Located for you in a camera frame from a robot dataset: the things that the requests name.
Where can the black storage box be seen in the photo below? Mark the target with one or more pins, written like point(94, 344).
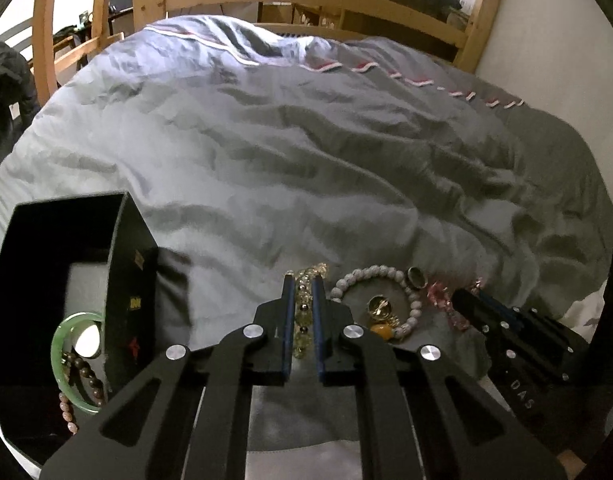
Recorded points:
point(131, 270)

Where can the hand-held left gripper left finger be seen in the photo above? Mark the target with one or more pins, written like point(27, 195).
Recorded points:
point(287, 320)

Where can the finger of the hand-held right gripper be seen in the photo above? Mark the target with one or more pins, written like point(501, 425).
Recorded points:
point(474, 312)
point(506, 306)

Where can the wooden ladder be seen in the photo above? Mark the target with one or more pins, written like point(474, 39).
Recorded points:
point(44, 35)

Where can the gold pendant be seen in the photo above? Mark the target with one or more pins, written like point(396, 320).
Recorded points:
point(380, 307)

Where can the white oval pendant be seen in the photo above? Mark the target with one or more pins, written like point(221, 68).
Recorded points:
point(86, 341)

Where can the grey striped duvet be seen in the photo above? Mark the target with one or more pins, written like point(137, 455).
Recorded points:
point(286, 160)

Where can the green jade bangle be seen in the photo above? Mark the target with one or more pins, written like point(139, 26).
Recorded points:
point(56, 355)

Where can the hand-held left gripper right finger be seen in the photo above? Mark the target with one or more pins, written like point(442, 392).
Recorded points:
point(319, 325)

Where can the black puffer jacket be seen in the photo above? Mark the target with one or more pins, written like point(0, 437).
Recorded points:
point(6, 90)

